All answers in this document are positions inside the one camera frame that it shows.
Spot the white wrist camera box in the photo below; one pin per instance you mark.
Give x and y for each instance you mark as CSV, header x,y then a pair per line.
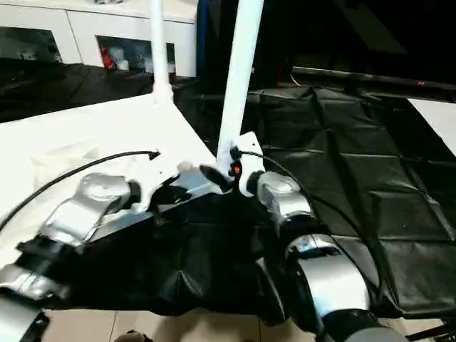
x,y
246,153
160,178

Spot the long black bar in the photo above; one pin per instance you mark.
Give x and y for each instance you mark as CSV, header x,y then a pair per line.
x,y
370,77

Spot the red bottle in cabinet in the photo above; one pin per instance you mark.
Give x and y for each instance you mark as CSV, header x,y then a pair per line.
x,y
105,58

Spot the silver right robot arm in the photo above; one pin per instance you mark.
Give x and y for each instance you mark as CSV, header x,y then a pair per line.
x,y
299,228

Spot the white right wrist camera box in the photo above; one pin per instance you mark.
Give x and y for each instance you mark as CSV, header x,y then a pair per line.
x,y
246,153

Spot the white cabinet with glass doors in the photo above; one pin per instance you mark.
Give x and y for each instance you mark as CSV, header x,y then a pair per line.
x,y
71,28

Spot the white plastic table top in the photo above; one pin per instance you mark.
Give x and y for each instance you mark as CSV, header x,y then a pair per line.
x,y
85,135

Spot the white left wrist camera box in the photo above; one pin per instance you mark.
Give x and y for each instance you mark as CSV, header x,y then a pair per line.
x,y
160,178

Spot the black plastic mat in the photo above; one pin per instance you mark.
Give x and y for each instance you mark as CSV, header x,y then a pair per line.
x,y
356,178

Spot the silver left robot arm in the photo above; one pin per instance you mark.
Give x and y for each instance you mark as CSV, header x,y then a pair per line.
x,y
78,214

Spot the white plastic table leg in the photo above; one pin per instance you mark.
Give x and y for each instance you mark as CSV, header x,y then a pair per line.
x,y
159,46
239,78

